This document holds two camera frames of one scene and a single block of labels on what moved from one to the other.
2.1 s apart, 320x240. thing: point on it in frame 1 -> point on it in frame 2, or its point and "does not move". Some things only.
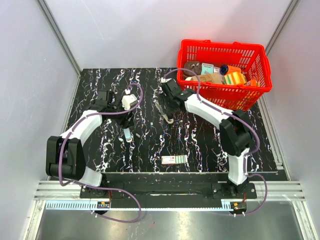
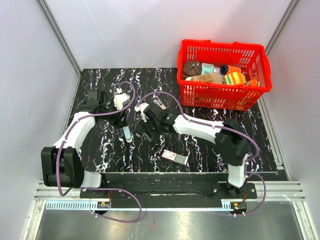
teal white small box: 207,68 does not move
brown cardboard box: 213,78 does not move
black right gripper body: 169,108 -> 152,127
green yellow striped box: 234,78 does not move
